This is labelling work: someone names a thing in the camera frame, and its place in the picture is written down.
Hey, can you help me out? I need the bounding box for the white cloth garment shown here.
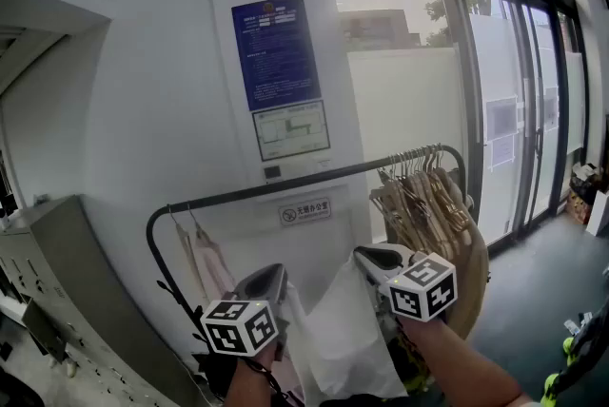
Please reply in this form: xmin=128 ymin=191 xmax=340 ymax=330
xmin=284 ymin=250 xmax=411 ymax=407

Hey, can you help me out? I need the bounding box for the white board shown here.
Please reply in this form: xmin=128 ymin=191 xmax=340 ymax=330
xmin=585 ymin=190 xmax=609 ymax=238

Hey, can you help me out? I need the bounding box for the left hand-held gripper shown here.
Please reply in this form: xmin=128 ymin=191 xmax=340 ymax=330
xmin=199 ymin=262 xmax=292 ymax=361

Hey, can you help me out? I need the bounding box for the blue wall poster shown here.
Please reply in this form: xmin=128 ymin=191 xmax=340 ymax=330
xmin=231 ymin=0 xmax=323 ymax=112

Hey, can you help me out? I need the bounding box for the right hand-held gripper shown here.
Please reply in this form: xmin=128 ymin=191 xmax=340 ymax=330
xmin=354 ymin=244 xmax=459 ymax=326

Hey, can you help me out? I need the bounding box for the large glass window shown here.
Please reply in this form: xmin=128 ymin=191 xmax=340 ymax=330
xmin=327 ymin=0 xmax=477 ymax=193

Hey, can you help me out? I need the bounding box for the framed floor plan sign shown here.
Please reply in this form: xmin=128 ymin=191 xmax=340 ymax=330
xmin=250 ymin=99 xmax=332 ymax=163

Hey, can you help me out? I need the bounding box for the black and neon-yellow gear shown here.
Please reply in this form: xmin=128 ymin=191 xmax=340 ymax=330
xmin=541 ymin=300 xmax=609 ymax=402

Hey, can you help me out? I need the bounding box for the grey metal cabinet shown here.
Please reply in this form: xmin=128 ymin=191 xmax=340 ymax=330
xmin=0 ymin=194 xmax=206 ymax=407

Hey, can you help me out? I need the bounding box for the bunch of wooden hangers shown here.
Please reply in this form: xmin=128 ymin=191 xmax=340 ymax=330
xmin=369 ymin=143 xmax=477 ymax=260

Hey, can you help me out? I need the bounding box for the white no-smoking sign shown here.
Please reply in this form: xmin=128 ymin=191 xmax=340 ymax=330
xmin=278 ymin=198 xmax=333 ymax=227

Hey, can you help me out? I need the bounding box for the white paper door notice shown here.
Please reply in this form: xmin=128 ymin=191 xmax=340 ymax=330
xmin=489 ymin=136 xmax=516 ymax=173

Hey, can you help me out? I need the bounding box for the black wrist strap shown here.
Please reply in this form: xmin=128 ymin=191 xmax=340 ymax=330
xmin=241 ymin=356 xmax=289 ymax=404

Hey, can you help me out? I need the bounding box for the pink garment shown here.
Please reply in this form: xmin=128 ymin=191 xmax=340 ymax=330
xmin=173 ymin=223 xmax=238 ymax=302

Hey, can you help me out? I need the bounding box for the black clothes rack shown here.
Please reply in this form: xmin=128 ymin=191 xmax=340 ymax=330
xmin=146 ymin=143 xmax=470 ymax=361

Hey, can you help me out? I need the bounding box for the white paper scrap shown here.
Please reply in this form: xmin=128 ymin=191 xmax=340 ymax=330
xmin=563 ymin=312 xmax=594 ymax=336

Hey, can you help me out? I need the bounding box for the narrow paper door notice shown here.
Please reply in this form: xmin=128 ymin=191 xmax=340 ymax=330
xmin=541 ymin=86 xmax=560 ymax=133

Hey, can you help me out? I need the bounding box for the grey framed door notice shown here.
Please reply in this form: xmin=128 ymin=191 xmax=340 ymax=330
xmin=484 ymin=95 xmax=519 ymax=143

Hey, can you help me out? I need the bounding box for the person's left forearm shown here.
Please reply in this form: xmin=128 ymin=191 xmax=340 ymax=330
xmin=221 ymin=345 xmax=286 ymax=407

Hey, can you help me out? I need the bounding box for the tan garment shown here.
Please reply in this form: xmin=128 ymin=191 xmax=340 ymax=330
xmin=444 ymin=223 xmax=491 ymax=340

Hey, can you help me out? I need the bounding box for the glass sliding door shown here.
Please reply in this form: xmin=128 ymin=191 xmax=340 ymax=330
xmin=463 ymin=0 xmax=589 ymax=249

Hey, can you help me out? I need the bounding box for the person's right forearm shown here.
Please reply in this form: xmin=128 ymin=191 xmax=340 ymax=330
xmin=397 ymin=318 xmax=539 ymax=407

